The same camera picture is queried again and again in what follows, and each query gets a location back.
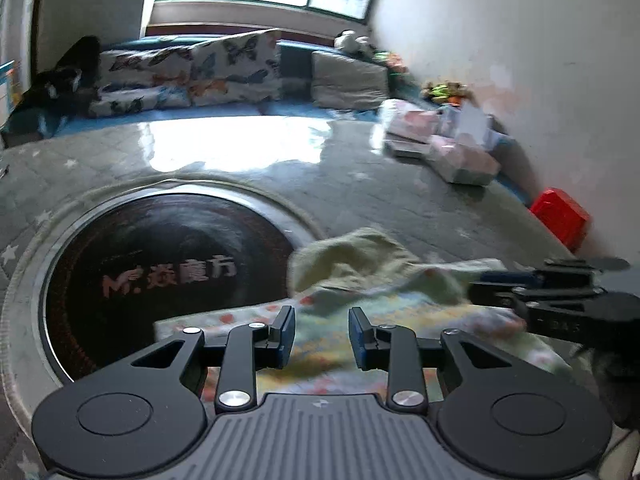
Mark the green patterned children's top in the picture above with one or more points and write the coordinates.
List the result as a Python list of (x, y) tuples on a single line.
[(375, 270)]

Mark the grey quilted star table cover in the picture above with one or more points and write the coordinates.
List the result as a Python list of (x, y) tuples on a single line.
[(375, 185)]

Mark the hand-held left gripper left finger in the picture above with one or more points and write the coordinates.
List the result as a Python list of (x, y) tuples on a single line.
[(286, 335)]

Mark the panda plush toy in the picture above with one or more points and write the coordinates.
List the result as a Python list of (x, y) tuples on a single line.
[(350, 40)]

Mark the pink tissue pack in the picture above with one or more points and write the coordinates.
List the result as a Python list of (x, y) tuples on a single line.
[(410, 120)]

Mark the grey pillow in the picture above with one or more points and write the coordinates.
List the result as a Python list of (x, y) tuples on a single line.
[(350, 80)]

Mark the blue toy cabinet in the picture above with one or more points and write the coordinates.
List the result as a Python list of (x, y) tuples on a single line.
[(10, 90)]

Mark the butterfly print cushion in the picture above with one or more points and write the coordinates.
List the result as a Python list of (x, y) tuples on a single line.
[(145, 67), (140, 100), (235, 67)]

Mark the red box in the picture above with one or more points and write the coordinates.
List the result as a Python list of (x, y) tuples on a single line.
[(560, 217)]

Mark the round black induction cooktop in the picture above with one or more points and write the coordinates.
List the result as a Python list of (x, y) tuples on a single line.
[(175, 240)]

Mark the brown plush toys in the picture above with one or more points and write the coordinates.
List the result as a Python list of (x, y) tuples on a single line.
[(445, 91)]

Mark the black clothing pile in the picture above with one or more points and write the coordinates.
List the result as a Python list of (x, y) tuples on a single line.
[(75, 60)]

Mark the pink green plush toy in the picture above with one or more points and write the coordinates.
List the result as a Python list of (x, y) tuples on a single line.
[(392, 62)]

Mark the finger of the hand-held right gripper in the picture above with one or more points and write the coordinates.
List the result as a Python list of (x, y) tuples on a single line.
[(510, 276), (500, 296)]

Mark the small flat box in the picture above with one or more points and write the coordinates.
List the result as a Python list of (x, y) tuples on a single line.
[(407, 149)]

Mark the pink tissue box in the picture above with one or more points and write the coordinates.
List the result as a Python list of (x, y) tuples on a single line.
[(465, 162)]

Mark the teal sofa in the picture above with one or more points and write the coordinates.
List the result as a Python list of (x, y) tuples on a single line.
[(295, 65)]

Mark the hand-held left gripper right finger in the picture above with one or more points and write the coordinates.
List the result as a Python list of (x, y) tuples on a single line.
[(357, 337)]

